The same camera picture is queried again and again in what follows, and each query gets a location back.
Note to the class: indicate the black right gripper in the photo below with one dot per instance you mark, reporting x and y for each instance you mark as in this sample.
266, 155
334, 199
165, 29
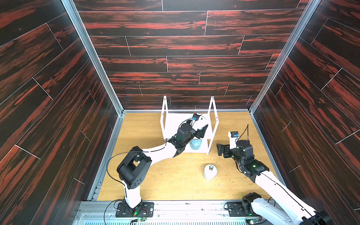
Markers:
226, 150

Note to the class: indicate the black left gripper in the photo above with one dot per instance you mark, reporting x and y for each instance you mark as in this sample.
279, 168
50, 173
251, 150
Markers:
199, 133

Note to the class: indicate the white tea canister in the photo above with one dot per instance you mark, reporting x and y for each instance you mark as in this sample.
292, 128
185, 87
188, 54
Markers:
204, 122
210, 172

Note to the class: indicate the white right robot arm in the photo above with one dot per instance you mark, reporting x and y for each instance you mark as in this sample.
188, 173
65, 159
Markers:
292, 210

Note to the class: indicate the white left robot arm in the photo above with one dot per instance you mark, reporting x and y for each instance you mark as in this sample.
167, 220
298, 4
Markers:
135, 166

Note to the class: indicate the teal tea canister right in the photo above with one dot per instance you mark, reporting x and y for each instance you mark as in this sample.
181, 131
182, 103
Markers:
195, 144

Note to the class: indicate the white two-tier metal shelf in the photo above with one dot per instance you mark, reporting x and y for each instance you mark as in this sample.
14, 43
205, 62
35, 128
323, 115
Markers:
178, 124

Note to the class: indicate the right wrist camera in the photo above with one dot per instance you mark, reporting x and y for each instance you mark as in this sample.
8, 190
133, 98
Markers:
233, 137

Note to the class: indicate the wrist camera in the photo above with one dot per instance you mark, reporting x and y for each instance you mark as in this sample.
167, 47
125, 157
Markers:
195, 119
233, 137

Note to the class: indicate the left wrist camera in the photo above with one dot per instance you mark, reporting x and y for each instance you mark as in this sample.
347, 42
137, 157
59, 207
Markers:
195, 119

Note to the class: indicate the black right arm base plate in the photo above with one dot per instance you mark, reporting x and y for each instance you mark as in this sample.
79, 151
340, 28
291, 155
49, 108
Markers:
238, 209

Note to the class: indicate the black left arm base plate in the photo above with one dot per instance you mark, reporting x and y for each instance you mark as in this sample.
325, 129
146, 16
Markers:
142, 210

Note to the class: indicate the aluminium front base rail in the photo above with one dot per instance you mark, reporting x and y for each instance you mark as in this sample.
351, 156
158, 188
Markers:
206, 212

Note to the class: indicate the aluminium left corner post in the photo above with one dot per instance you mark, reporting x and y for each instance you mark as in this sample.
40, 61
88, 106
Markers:
90, 49

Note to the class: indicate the aluminium corner post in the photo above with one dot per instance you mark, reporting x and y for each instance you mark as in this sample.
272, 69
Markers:
90, 49
297, 31

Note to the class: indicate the aluminium right corner post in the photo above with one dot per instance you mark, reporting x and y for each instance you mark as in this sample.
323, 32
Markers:
297, 31

